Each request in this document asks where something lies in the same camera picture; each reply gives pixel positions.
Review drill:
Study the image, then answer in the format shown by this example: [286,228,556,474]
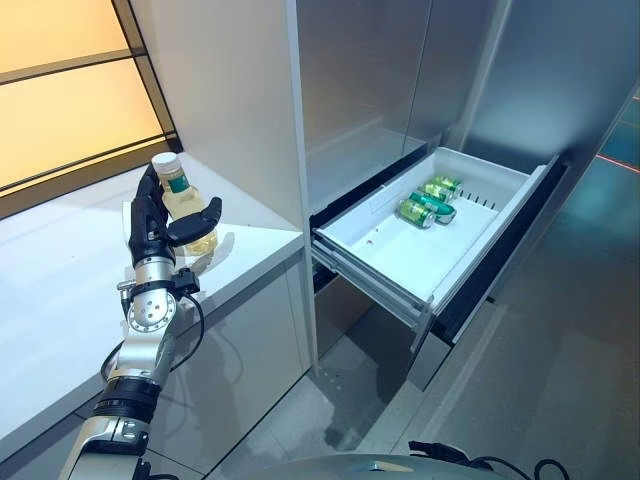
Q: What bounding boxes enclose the amber glowing window dark frame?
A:
[0,0,187,221]

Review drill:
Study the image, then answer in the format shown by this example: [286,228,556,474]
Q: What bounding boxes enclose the white fridge drawer steel front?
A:
[309,144,571,346]

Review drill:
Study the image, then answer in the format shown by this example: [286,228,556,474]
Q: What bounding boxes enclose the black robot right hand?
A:
[408,439,477,462]

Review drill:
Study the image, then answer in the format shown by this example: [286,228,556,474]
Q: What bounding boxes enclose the tall white cabinet panel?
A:
[127,0,322,377]

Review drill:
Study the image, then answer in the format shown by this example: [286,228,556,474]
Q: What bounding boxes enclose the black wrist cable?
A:
[99,290,207,384]
[533,458,569,480]

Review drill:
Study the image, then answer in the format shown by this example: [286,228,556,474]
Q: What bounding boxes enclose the stainless steel fridge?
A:
[294,0,640,396]

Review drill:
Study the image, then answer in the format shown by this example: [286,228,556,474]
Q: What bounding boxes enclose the white counter cabinet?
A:
[0,149,307,471]

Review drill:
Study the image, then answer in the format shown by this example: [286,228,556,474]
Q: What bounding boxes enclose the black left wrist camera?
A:
[172,268,202,295]

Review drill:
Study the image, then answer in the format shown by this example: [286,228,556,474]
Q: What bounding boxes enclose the steel bottom fridge drawer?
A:
[314,279,452,395]

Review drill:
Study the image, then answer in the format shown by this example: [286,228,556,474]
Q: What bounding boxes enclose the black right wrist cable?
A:
[533,458,569,480]

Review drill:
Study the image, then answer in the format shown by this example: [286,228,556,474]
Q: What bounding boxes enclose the grey robot torso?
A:
[249,439,501,480]

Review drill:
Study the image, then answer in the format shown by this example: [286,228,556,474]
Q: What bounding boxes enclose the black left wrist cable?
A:
[99,290,207,384]

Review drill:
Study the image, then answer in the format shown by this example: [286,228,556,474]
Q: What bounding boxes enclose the clear bottle yellow drink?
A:
[151,152,222,260]

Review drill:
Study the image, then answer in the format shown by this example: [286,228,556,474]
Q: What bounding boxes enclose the green drink can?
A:
[418,174,464,201]
[409,189,458,225]
[397,198,437,229]

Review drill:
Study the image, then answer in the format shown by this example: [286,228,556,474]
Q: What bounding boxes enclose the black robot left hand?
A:
[127,163,224,266]

